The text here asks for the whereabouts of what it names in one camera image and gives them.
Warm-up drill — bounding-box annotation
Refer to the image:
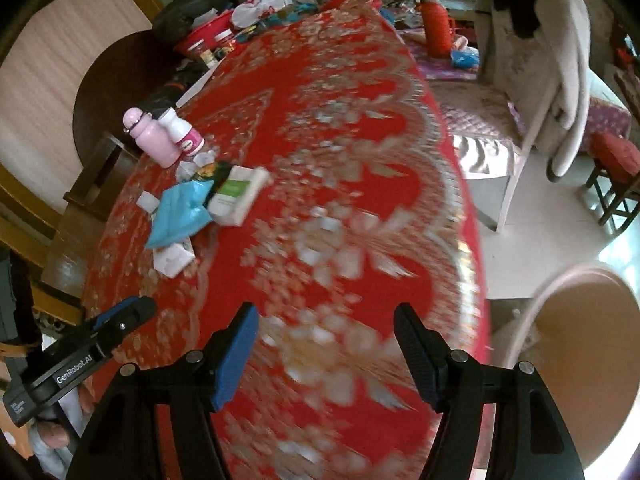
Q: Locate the black plastic bag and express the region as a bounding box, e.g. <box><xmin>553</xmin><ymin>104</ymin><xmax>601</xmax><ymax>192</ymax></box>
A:
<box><xmin>142</xmin><ymin>67</ymin><xmax>201</xmax><ymax>111</ymax></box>

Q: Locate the person's left hand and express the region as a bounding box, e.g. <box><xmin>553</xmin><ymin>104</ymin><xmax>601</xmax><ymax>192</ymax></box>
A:
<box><xmin>27</xmin><ymin>417</ymin><xmax>71</xmax><ymax>453</ymax></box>

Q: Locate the blue plastic bag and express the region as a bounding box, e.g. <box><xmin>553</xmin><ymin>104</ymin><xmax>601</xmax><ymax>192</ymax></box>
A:
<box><xmin>450</xmin><ymin>47</ymin><xmax>481</xmax><ymax>68</ymax></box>

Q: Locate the white coat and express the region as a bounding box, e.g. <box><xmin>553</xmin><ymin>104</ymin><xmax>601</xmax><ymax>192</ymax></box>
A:
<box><xmin>492</xmin><ymin>0</ymin><xmax>591</xmax><ymax>181</ymax></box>

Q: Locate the white chair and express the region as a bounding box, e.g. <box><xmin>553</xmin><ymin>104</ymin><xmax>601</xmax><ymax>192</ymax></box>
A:
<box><xmin>437</xmin><ymin>0</ymin><xmax>546</xmax><ymax>233</ymax></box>

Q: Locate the white pill bottle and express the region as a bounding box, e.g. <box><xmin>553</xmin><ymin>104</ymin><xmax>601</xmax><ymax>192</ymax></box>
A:
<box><xmin>157</xmin><ymin>108</ymin><xmax>206</xmax><ymax>158</ymax></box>

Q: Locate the red floral tablecloth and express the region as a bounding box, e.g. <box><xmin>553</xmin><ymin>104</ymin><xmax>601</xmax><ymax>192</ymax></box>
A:
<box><xmin>80</xmin><ymin>0</ymin><xmax>493</xmax><ymax>480</ymax></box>

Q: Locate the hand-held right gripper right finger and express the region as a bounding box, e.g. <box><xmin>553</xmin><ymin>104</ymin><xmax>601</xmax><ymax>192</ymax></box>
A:
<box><xmin>394</xmin><ymin>302</ymin><xmax>586</xmax><ymax>480</ymax></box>

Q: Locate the pink thermos bottle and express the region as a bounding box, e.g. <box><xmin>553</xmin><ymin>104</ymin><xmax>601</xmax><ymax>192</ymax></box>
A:
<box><xmin>122</xmin><ymin>106</ymin><xmax>183</xmax><ymax>168</ymax></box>

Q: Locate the beige trash bin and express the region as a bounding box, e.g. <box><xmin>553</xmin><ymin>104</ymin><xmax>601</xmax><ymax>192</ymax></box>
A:
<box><xmin>505</xmin><ymin>262</ymin><xmax>640</xmax><ymax>468</ymax></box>

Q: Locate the wooden chair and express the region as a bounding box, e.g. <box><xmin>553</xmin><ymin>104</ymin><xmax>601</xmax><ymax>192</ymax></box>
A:
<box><xmin>40</xmin><ymin>130</ymin><xmax>141</xmax><ymax>311</ymax></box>

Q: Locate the patterned seat cushion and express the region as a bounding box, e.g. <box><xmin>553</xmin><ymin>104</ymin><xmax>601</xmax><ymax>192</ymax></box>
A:
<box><xmin>437</xmin><ymin>82</ymin><xmax>523</xmax><ymax>181</ymax></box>

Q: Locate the dark grey bag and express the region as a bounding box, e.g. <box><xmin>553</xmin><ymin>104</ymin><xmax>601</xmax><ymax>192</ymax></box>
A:
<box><xmin>152</xmin><ymin>0</ymin><xmax>233</xmax><ymax>46</ymax></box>

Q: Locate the red stool cushion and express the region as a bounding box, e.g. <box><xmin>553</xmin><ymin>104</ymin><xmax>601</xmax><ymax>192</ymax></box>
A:
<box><xmin>590</xmin><ymin>132</ymin><xmax>640</xmax><ymax>183</ymax></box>

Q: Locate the purple floral cloth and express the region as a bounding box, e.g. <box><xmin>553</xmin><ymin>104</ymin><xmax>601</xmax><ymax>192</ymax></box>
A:
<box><xmin>400</xmin><ymin>27</ymin><xmax>632</xmax><ymax>153</ymax></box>

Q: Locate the white plastic bag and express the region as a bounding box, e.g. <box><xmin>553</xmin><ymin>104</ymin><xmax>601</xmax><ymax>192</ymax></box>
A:
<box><xmin>232</xmin><ymin>0</ymin><xmax>293</xmax><ymax>28</ymax></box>

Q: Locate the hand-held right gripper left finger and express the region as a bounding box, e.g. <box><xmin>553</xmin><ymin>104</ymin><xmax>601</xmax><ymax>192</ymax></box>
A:
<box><xmin>72</xmin><ymin>302</ymin><xmax>261</xmax><ymax>480</ymax></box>

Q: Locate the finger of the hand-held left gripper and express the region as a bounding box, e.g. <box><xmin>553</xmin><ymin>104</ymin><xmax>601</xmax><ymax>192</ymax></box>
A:
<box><xmin>95</xmin><ymin>296</ymin><xmax>158</xmax><ymax>361</ymax></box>
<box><xmin>80</xmin><ymin>299</ymin><xmax>141</xmax><ymax>341</ymax></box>

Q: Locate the red basin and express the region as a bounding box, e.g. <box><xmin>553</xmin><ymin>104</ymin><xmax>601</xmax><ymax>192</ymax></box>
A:
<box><xmin>172</xmin><ymin>10</ymin><xmax>236</xmax><ymax>58</ymax></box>

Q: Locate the red thermos flask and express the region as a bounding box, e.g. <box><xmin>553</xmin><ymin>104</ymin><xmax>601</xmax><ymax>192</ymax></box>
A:
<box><xmin>417</xmin><ymin>0</ymin><xmax>457</xmax><ymax>58</ymax></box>

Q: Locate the green white drink carton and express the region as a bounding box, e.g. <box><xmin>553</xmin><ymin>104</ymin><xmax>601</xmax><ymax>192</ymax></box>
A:
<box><xmin>206</xmin><ymin>165</ymin><xmax>271</xmax><ymax>227</ymax></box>

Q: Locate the white medicine box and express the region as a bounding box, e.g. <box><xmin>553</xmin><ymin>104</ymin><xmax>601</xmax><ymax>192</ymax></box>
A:
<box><xmin>152</xmin><ymin>239</ymin><xmax>197</xmax><ymax>279</ymax></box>

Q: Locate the dark green snack wrapper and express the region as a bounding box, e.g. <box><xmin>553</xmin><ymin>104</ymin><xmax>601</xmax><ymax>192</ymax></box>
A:
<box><xmin>197</xmin><ymin>161</ymin><xmax>233</xmax><ymax>193</ymax></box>

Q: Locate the small wooden stool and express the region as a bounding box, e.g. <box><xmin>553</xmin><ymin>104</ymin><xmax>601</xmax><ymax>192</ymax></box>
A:
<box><xmin>582</xmin><ymin>132</ymin><xmax>640</xmax><ymax>233</ymax></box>

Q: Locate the white paper sheet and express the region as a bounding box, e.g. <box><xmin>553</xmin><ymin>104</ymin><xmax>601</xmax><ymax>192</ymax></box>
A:
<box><xmin>175</xmin><ymin>55</ymin><xmax>228</xmax><ymax>108</ymax></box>

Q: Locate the round brown tabletop board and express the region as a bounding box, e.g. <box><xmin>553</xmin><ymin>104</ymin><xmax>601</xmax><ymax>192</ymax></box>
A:
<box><xmin>72</xmin><ymin>30</ymin><xmax>171</xmax><ymax>161</ymax></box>

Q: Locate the clear plastic wrapper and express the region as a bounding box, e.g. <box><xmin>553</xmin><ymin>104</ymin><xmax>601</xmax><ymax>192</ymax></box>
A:
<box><xmin>175</xmin><ymin>150</ymin><xmax>218</xmax><ymax>181</ymax></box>

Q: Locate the teal foil packet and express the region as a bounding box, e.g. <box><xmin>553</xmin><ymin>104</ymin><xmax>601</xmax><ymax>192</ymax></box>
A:
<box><xmin>145</xmin><ymin>180</ymin><xmax>216</xmax><ymax>250</ymax></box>

